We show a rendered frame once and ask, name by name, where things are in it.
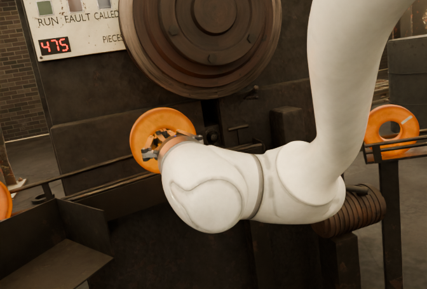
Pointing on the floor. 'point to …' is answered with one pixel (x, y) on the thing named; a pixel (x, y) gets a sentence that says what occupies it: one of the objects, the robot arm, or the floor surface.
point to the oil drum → (408, 77)
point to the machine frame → (288, 259)
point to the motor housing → (346, 237)
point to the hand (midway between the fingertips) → (162, 134)
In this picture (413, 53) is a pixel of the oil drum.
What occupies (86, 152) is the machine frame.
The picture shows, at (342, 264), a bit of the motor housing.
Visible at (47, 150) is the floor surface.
